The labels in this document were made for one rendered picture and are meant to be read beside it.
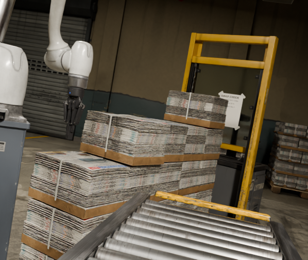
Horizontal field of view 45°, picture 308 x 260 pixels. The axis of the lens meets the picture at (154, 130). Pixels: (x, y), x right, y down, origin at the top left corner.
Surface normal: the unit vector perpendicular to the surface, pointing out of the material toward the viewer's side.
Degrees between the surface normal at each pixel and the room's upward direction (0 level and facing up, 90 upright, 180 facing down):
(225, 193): 90
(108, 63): 90
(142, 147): 90
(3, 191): 90
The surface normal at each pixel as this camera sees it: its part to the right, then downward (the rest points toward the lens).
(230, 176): -0.53, -0.04
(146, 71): -0.18, 0.03
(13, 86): 0.72, 0.18
